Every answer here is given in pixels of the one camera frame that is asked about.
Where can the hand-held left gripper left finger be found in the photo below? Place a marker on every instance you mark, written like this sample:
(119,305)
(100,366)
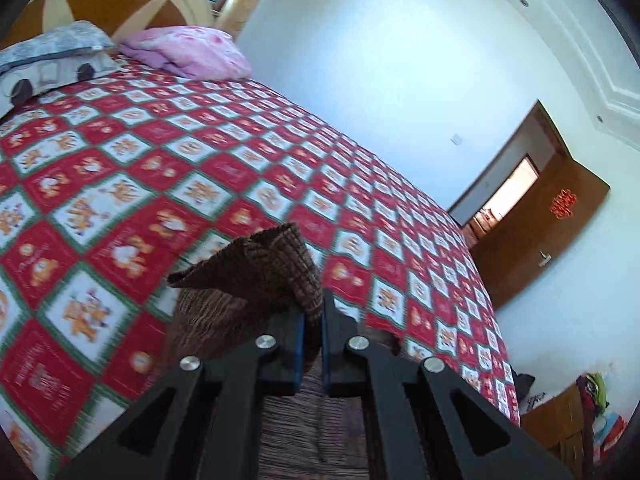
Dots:
(299,350)

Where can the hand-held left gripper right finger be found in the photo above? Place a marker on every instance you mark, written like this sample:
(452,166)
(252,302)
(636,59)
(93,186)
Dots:
(326,345)

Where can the brown knitted sweater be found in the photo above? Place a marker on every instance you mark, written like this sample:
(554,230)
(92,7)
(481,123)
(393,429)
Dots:
(260,265)

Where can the pile of colourful clothes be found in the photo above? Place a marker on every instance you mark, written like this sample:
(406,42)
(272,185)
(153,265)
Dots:
(602,410)

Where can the brown wooden door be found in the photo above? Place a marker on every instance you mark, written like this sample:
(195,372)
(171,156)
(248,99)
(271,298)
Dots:
(530,240)

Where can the red printed bedspread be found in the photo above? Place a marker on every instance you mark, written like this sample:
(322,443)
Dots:
(150,160)

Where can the wooden cabinet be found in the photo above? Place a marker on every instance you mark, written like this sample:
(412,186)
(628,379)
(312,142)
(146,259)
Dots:
(555,425)

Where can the red paper door decoration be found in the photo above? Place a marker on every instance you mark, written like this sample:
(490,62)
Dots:
(562,204)

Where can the pink pillow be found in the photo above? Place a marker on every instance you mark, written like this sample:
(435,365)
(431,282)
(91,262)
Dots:
(190,52)

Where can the beige patterned curtain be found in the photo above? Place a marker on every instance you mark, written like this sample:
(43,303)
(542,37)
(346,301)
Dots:
(242,5)

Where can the beige car print pillow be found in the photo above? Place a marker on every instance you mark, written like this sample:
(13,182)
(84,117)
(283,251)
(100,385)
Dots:
(50,77)

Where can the grey patterned pillow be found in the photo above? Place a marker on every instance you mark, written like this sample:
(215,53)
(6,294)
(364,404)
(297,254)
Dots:
(55,45)

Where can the white wall switch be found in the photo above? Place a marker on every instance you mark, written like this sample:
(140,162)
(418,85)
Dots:
(456,139)

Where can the brown door frame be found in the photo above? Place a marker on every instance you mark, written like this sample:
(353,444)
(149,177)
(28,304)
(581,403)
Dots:
(545,125)

